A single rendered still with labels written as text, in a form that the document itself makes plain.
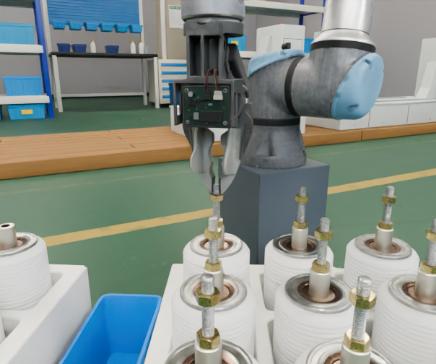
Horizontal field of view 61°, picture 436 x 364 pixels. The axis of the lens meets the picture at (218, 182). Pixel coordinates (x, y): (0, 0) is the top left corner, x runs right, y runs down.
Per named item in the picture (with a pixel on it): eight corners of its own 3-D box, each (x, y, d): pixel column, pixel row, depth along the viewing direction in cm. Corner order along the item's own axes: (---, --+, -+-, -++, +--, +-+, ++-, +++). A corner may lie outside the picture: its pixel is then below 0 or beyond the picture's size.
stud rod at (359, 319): (363, 364, 30) (375, 280, 27) (351, 366, 29) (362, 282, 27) (356, 355, 30) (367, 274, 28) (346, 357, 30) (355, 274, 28)
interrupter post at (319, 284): (325, 304, 40) (328, 276, 39) (304, 297, 41) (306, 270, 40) (332, 293, 42) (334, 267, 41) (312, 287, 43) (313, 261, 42)
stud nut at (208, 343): (221, 347, 29) (221, 339, 29) (201, 352, 29) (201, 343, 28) (214, 331, 31) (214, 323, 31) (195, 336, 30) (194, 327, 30)
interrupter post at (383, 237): (377, 253, 52) (380, 230, 51) (370, 245, 54) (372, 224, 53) (394, 253, 52) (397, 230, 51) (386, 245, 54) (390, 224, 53)
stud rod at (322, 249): (322, 285, 41) (328, 221, 38) (313, 282, 41) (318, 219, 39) (325, 281, 41) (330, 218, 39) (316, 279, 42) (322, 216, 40)
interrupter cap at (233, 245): (181, 243, 55) (180, 238, 54) (224, 232, 58) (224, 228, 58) (206, 265, 48) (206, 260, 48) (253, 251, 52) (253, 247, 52)
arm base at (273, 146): (226, 157, 87) (226, 114, 84) (278, 151, 93) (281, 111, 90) (261, 172, 74) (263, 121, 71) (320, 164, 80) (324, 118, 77)
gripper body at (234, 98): (171, 131, 43) (167, 19, 40) (193, 122, 51) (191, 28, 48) (235, 133, 42) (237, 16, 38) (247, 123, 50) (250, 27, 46)
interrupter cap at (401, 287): (476, 300, 41) (476, 294, 41) (447, 328, 36) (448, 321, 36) (406, 272, 47) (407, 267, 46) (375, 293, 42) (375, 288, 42)
